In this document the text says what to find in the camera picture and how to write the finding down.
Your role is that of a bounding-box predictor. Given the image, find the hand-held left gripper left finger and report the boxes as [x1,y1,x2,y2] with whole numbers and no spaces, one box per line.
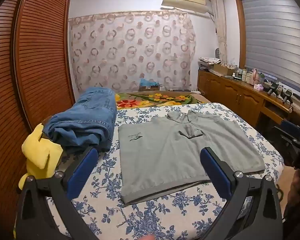
[15,146,99,240]

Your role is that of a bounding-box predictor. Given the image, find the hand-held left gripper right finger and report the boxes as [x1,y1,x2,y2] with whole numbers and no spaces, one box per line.
[200,147,284,240]

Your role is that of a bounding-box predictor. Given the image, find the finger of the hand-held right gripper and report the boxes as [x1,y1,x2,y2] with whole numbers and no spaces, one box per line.
[273,120,300,147]

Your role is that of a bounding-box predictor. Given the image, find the grey-green polo shirt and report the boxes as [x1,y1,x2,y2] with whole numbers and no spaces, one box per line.
[118,110,266,205]

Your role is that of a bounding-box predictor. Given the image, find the person's right forearm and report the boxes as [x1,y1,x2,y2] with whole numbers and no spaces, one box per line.
[284,167,300,222]

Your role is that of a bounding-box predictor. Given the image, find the black devices on sideboard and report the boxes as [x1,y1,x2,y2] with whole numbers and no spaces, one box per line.
[266,84,294,105]

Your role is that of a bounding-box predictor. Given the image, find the yellow plush toy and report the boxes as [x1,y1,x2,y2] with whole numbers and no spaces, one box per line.
[18,124,63,190]

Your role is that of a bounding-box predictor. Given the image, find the blue denim jeans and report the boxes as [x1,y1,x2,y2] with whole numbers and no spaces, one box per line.
[42,87,117,153]

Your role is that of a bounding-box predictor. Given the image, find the group of small bottles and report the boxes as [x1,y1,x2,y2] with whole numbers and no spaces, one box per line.
[236,67,253,82]

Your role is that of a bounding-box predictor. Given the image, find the wooden sideboard cabinet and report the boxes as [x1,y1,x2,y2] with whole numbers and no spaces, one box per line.
[197,69,294,130]

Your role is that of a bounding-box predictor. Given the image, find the blue floral bed sheet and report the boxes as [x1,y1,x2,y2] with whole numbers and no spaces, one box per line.
[46,102,284,240]

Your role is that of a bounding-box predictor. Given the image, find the open cardboard box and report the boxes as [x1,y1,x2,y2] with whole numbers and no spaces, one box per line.
[213,63,238,77]

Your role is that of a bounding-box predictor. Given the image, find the colourful flower blanket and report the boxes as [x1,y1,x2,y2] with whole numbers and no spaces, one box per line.
[115,91,212,109]

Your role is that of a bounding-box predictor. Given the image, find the grey window blind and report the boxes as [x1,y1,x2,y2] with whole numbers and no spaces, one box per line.
[240,0,300,90]

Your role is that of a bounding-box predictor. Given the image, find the stack of papers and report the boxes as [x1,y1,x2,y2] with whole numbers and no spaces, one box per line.
[198,57,223,70]

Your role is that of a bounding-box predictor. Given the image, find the small cardboard box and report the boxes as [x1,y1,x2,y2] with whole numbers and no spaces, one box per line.
[139,84,160,92]

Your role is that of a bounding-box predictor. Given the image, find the cream tied window curtain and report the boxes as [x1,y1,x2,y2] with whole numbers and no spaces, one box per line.
[210,0,228,60]

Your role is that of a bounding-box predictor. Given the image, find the circle patterned sheer curtain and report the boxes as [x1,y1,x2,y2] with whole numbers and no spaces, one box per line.
[69,10,197,98]

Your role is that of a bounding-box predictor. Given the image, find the wooden window frame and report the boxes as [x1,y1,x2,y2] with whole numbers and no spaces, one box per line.
[234,0,248,68]

